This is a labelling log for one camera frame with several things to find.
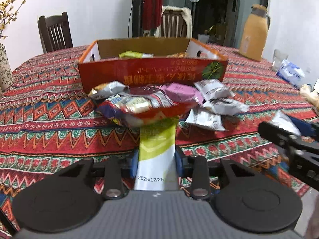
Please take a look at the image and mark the dark wooden chair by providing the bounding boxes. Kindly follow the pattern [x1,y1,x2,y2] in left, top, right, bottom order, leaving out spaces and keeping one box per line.
[37,12,74,54]

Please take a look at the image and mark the black cable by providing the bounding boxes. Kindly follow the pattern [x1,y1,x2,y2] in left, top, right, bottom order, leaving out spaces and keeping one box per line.
[128,4,133,39]

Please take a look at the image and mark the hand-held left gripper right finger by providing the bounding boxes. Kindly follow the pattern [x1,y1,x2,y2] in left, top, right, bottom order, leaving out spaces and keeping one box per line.
[175,147,252,199]

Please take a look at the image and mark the beige lumpy object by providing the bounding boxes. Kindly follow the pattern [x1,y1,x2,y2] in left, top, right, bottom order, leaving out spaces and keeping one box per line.
[299,84,319,116]

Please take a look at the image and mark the silver dark-print snack packet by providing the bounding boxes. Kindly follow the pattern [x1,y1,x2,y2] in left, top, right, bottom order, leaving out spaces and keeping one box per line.
[194,79,235,101]

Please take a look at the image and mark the white blue tissue pack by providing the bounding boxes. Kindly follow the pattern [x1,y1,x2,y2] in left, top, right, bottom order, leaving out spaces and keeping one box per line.
[277,59,306,87]

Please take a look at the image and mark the orange silver chip packet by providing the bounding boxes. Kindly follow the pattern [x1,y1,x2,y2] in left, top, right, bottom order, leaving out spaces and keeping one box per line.
[87,81,130,100]

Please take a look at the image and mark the clear glass cup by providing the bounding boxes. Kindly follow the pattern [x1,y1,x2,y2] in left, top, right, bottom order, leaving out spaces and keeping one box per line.
[272,48,289,71]

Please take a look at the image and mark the green white stick packet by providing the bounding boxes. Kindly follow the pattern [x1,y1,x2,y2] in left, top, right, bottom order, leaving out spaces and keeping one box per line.
[133,118,178,191]

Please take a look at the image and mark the floral ceramic vase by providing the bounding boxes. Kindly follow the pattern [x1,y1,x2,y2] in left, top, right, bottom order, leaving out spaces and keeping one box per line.
[0,42,14,91]

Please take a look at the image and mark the red tassel hanging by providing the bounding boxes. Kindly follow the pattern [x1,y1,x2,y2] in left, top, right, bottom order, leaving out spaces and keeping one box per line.
[142,0,163,30]

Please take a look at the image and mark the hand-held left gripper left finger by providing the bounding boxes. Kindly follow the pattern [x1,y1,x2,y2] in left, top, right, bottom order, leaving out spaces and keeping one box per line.
[58,152,139,200]

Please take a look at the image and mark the chair with beige cloth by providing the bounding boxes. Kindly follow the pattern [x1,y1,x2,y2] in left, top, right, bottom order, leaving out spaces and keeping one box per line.
[162,5,193,37]

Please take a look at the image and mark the large red blue snack bag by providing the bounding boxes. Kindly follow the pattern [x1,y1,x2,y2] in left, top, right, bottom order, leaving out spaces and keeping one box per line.
[96,86,197,127]

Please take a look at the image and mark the red cardboard box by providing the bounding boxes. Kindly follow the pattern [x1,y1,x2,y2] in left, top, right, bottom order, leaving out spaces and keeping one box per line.
[78,37,229,94]

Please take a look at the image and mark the tan thermos jug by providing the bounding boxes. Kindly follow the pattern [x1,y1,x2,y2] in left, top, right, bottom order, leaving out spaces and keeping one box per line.
[239,4,271,62]

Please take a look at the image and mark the dark framed glass door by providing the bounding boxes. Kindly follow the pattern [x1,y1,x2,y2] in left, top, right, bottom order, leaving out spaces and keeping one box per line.
[133,0,271,48]

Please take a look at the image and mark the yellow flower branches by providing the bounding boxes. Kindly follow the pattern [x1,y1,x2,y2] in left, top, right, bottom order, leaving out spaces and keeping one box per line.
[0,0,33,40]

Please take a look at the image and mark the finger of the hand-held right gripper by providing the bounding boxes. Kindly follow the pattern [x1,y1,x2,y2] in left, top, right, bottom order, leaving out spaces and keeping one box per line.
[289,116,319,136]
[258,121,319,192]

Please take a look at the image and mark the pink snack packet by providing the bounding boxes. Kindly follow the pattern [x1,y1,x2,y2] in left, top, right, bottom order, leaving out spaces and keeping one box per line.
[159,83,203,105]

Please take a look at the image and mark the slatted wooden chair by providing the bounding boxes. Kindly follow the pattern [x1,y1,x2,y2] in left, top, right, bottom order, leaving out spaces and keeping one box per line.
[161,5,192,38]

